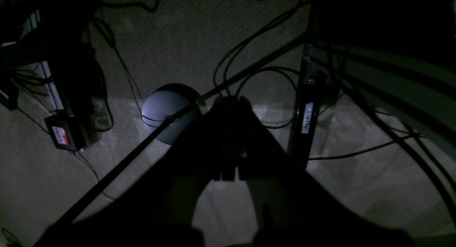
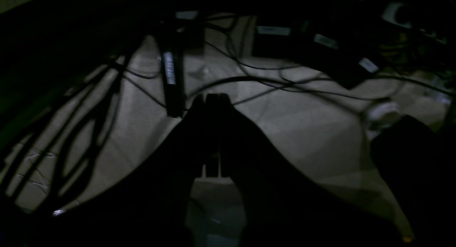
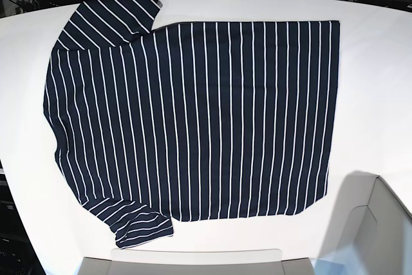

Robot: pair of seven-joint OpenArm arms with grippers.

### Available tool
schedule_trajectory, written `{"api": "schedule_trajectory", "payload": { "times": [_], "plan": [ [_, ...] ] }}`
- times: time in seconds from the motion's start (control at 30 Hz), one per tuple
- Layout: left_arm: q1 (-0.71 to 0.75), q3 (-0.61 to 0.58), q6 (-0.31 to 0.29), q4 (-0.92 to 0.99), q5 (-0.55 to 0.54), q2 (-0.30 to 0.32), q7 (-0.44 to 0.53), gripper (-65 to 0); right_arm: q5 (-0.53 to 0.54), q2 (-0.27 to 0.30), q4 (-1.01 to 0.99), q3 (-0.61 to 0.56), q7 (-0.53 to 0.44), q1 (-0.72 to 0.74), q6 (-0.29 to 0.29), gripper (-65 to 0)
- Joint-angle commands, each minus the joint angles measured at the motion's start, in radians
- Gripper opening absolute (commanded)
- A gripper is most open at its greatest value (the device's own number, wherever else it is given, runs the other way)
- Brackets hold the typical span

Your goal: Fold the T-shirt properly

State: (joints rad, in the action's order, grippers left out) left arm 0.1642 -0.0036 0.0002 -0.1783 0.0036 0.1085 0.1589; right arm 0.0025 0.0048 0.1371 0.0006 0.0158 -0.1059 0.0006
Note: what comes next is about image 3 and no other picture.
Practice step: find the navy white striped T-shirt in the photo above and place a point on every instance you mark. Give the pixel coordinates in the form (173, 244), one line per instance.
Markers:
(191, 121)

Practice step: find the grey bin front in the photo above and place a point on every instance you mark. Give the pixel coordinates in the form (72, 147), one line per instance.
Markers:
(268, 261)

